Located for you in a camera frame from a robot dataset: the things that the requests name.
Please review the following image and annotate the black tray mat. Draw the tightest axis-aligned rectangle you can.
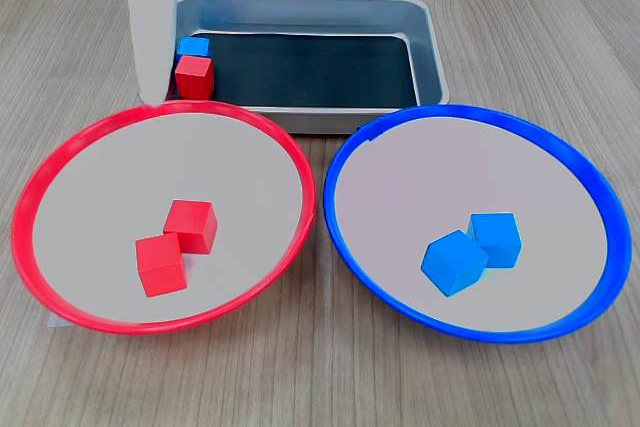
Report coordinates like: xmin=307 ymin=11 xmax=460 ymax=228
xmin=208 ymin=31 xmax=420 ymax=109

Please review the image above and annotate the steel tray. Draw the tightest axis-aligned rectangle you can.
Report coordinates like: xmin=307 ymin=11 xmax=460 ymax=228
xmin=172 ymin=0 xmax=450 ymax=135

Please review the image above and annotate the small red cube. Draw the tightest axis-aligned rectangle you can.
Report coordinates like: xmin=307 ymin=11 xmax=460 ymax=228
xmin=174 ymin=55 xmax=215 ymax=101
xmin=134 ymin=232 xmax=189 ymax=299
xmin=162 ymin=199 xmax=220 ymax=256

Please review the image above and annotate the small blue cube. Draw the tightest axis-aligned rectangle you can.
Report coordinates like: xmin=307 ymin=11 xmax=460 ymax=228
xmin=420 ymin=229 xmax=490 ymax=298
xmin=467 ymin=212 xmax=524 ymax=270
xmin=175 ymin=36 xmax=211 ymax=59

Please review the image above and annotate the white plate with red rim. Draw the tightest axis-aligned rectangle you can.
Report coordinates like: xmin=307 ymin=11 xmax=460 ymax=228
xmin=10 ymin=99 xmax=318 ymax=337

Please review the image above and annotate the white plate with blue rim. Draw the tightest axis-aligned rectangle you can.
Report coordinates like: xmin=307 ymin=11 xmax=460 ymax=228
xmin=323 ymin=104 xmax=633 ymax=346

